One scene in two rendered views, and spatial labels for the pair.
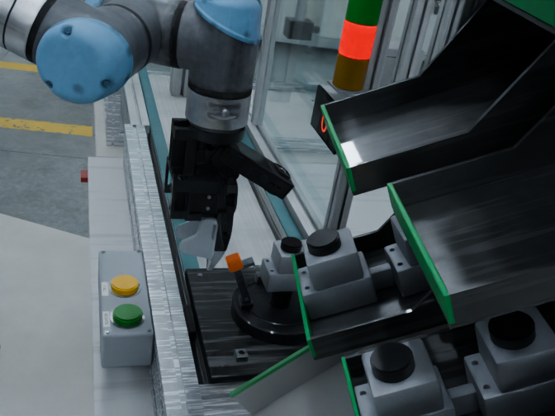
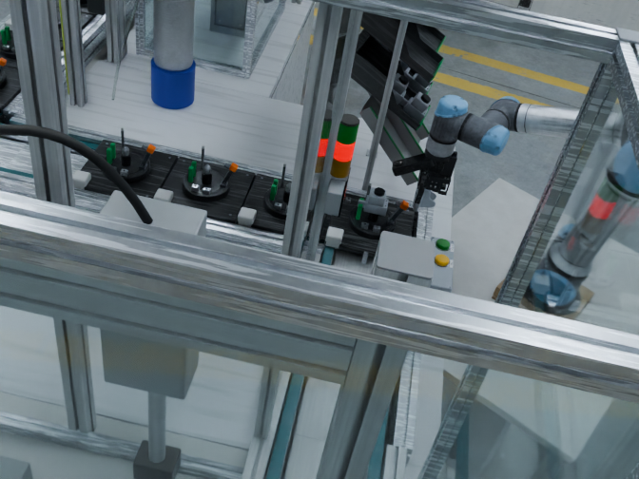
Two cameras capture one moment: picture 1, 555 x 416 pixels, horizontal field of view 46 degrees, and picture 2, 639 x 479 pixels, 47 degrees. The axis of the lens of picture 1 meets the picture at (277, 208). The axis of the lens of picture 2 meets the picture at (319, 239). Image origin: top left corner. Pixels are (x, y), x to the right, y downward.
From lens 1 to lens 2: 2.52 m
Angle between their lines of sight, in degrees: 108
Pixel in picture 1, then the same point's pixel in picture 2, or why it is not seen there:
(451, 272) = (435, 43)
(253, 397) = (411, 178)
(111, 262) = (446, 279)
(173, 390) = (429, 212)
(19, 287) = not seen: hidden behind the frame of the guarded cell
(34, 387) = (474, 275)
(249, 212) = not seen: hidden behind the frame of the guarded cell
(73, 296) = not seen: hidden behind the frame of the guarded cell
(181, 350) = (421, 225)
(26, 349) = (478, 295)
